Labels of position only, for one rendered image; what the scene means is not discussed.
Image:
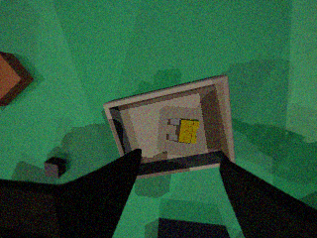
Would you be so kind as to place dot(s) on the yellow blade fuse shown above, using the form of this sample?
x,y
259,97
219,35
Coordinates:
x,y
187,130

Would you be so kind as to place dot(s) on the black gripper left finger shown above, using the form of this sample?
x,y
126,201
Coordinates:
x,y
87,207

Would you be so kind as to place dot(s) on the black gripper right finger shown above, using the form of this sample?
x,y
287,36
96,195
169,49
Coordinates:
x,y
263,210

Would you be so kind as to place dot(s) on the tan rectangular tray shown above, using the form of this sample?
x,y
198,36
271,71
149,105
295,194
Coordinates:
x,y
142,121

